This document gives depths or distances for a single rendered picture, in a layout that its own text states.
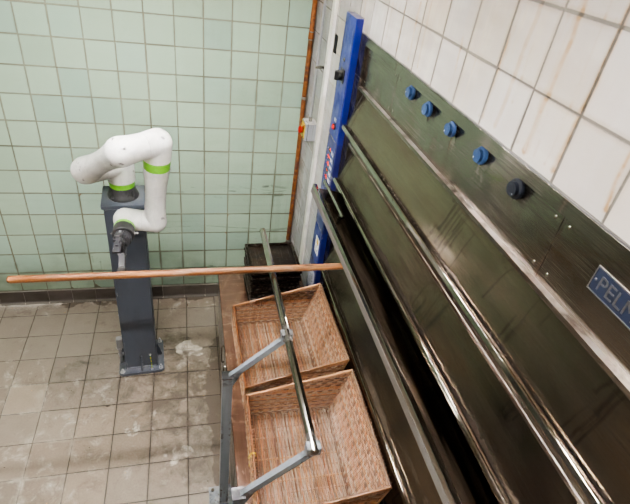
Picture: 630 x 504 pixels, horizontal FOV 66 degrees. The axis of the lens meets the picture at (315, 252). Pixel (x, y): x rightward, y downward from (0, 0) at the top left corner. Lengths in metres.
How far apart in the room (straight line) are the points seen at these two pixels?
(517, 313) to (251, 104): 2.26
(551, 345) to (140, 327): 2.41
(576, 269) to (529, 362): 0.23
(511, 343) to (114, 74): 2.50
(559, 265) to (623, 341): 0.20
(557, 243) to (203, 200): 2.59
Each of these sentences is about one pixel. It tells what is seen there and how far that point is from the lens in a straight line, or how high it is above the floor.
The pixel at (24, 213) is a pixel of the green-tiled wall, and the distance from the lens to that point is 3.53.
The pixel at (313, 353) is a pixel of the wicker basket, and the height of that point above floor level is 0.61.
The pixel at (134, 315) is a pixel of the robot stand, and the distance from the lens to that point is 3.01.
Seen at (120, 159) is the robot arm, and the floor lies 1.61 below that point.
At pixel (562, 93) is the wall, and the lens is 1.10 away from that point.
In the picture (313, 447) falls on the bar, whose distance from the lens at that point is 1.58.
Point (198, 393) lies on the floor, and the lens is 3.17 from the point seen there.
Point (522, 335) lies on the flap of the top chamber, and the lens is 1.18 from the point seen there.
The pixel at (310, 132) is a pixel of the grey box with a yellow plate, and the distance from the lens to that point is 2.82.
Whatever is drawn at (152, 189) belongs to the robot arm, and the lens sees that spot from 2.27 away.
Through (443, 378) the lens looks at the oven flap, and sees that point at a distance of 1.45.
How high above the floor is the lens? 2.49
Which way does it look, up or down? 35 degrees down
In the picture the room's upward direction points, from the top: 9 degrees clockwise
